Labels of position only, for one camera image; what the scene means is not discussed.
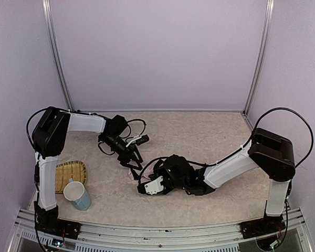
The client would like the pink black folding umbrella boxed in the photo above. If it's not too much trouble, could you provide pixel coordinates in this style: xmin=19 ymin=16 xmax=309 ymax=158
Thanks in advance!
xmin=128 ymin=161 xmax=156 ymax=184

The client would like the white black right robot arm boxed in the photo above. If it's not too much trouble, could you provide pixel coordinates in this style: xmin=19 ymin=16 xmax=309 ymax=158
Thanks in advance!
xmin=145 ymin=128 xmax=296 ymax=217

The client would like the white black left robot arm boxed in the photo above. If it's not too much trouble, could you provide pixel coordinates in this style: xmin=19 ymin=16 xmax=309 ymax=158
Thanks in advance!
xmin=29 ymin=107 xmax=143 ymax=219

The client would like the woven bamboo tray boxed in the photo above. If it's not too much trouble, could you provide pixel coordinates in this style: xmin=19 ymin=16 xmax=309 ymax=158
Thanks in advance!
xmin=55 ymin=160 xmax=87 ymax=194

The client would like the light blue cup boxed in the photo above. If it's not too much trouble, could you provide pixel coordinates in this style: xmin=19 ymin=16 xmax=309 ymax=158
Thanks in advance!
xmin=63 ymin=178 xmax=91 ymax=211

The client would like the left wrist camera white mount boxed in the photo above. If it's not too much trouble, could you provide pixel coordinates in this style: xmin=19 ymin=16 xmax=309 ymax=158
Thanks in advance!
xmin=126 ymin=134 xmax=150 ymax=147

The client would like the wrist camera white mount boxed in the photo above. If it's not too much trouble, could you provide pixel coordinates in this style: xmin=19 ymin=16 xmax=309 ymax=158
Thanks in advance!
xmin=126 ymin=134 xmax=150 ymax=147
xmin=137 ymin=176 xmax=164 ymax=195

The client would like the left black camera cable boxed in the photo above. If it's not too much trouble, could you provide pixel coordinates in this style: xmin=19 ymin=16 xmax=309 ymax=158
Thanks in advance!
xmin=125 ymin=119 xmax=148 ymax=139

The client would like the black camera cable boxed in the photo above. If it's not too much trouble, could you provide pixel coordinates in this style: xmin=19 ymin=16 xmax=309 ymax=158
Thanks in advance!
xmin=254 ymin=107 xmax=314 ymax=169
xmin=125 ymin=119 xmax=148 ymax=139

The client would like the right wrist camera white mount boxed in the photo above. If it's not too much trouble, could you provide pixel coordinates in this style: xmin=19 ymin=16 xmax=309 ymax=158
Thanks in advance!
xmin=137 ymin=176 xmax=164 ymax=195

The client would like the aluminium front rail frame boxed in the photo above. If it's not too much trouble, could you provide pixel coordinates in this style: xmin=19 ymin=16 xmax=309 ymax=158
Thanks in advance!
xmin=4 ymin=208 xmax=315 ymax=251

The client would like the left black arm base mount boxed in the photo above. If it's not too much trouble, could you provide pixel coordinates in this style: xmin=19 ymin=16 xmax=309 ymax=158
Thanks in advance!
xmin=35 ymin=204 xmax=81 ymax=240

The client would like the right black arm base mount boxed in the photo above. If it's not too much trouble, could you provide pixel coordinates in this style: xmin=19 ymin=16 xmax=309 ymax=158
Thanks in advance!
xmin=239 ymin=211 xmax=287 ymax=239

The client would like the right black camera cable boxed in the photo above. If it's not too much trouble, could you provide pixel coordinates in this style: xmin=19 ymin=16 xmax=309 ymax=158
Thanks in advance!
xmin=254 ymin=107 xmax=314 ymax=169

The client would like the right aluminium corner post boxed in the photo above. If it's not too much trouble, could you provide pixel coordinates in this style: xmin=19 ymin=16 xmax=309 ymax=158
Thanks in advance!
xmin=243 ymin=0 xmax=275 ymax=117

